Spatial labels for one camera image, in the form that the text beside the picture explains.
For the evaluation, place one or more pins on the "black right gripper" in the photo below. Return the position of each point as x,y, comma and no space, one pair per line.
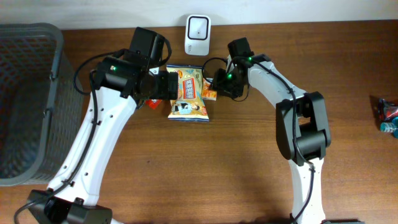
219,83

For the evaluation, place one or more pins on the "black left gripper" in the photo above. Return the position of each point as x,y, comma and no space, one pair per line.
171,84

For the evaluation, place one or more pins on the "orange tissue pack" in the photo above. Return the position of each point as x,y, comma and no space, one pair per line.
207,93

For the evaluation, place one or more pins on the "yellow wet wipes pack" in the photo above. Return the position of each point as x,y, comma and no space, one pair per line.
189,105

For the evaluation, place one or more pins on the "red snack bag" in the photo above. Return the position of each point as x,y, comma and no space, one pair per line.
153,104

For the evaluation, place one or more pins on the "black red snack packet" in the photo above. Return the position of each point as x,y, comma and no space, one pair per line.
387,110

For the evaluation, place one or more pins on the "teal mouthwash bottle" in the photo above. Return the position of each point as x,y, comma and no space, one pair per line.
390,127

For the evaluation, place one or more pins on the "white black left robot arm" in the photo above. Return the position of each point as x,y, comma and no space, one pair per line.
120,85

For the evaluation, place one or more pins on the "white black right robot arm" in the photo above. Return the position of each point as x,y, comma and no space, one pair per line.
301,122

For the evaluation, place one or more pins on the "grey plastic mesh basket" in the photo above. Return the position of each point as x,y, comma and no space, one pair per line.
40,109

